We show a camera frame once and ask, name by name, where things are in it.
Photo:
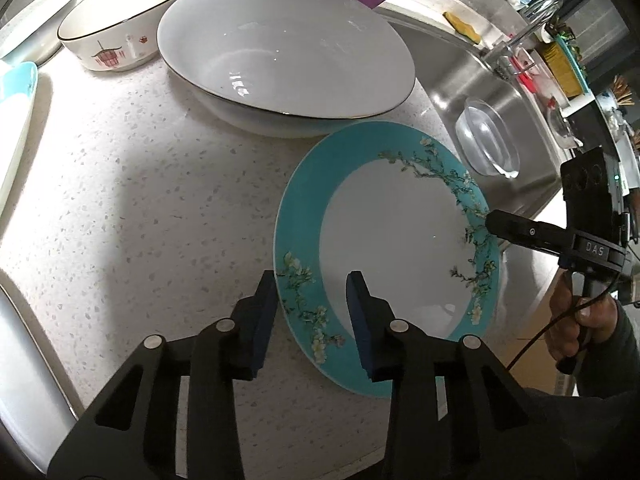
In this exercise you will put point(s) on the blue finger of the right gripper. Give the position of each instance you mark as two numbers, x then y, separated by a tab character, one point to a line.
534	235

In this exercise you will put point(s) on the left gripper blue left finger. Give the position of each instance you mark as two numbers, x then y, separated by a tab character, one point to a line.
266	302

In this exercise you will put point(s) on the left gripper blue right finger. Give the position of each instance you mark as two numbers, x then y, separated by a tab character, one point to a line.
371	317

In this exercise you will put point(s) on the teal floral plate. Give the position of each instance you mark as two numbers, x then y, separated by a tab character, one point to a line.
18	90
393	203

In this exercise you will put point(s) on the white plate grey rim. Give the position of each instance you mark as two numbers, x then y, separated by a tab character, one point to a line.
39	403

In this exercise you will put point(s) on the large white bowl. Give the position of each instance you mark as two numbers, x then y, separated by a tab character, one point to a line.
287	68

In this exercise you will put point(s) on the white bowl red pattern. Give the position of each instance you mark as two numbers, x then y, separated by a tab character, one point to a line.
113	35

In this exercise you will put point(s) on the small white bowl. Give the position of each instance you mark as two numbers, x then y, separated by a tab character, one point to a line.
42	43

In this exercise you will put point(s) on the person right hand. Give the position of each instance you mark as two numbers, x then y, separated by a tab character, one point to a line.
600	319

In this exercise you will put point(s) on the clear glass bowl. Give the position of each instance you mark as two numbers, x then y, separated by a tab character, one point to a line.
486	141

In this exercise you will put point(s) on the stainless steel sink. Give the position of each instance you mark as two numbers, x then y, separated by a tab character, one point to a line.
449	70

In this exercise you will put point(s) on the chopsticks holder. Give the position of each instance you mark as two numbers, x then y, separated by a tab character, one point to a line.
618	96

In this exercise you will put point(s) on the chrome faucet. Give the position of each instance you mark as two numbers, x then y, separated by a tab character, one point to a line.
499	58

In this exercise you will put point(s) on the yellow teal basket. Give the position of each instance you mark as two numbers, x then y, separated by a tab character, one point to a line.
561	59

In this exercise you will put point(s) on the yellow sponge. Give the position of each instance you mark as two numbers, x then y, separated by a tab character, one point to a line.
463	28

